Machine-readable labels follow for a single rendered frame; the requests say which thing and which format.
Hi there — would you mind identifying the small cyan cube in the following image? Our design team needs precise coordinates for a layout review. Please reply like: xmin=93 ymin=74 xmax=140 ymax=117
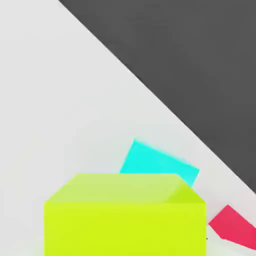
xmin=119 ymin=137 xmax=200 ymax=189

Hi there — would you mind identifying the small red cube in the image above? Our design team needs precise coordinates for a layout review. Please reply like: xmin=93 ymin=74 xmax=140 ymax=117
xmin=207 ymin=204 xmax=256 ymax=251

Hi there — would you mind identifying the small yellow-green cube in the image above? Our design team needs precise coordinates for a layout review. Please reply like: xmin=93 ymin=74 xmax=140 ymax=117
xmin=43 ymin=173 xmax=207 ymax=256

